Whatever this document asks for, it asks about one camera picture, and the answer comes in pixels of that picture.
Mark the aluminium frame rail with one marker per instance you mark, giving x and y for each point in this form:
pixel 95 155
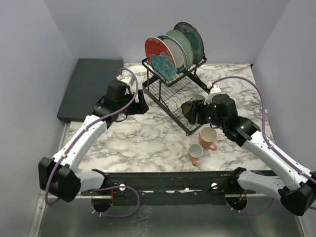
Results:
pixel 270 222

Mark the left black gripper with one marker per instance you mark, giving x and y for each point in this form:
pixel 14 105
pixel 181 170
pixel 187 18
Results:
pixel 140 107

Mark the black mounting rail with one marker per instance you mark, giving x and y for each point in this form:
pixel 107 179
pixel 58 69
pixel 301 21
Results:
pixel 174 188

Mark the blue glazed floral plate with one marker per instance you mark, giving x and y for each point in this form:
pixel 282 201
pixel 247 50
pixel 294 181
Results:
pixel 194 38

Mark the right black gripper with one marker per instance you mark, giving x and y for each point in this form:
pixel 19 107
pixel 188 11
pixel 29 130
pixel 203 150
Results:
pixel 198 108

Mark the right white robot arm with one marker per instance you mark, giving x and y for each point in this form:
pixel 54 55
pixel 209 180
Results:
pixel 294 186

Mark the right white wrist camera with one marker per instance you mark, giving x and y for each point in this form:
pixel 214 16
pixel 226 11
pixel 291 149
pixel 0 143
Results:
pixel 214 90

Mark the dark grey flat box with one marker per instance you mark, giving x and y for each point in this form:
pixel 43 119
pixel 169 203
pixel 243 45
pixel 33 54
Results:
pixel 88 83

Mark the white bowl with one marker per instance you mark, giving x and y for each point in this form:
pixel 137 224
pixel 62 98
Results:
pixel 201 96

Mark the printed salmon coffee mug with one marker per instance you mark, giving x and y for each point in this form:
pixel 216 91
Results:
pixel 195 151

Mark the orange plate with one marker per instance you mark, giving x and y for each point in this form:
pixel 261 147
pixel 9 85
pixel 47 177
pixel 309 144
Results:
pixel 184 42

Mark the dark bowl beige inside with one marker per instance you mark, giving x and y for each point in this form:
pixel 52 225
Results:
pixel 189 107

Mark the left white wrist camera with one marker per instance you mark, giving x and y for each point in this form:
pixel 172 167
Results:
pixel 126 79

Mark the red plate teal flower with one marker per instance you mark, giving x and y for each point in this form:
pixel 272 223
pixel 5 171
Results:
pixel 160 58

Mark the plain pink mug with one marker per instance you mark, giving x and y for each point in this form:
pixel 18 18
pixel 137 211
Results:
pixel 207 137

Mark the teal patterned bottom plate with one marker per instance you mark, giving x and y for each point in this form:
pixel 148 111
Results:
pixel 177 50

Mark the black wire dish rack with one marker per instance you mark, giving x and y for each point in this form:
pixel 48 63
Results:
pixel 170 95

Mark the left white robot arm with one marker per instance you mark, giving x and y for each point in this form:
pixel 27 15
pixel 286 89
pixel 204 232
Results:
pixel 58 175

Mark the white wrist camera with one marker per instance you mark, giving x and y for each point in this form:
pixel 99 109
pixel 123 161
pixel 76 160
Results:
pixel 214 90
pixel 126 79

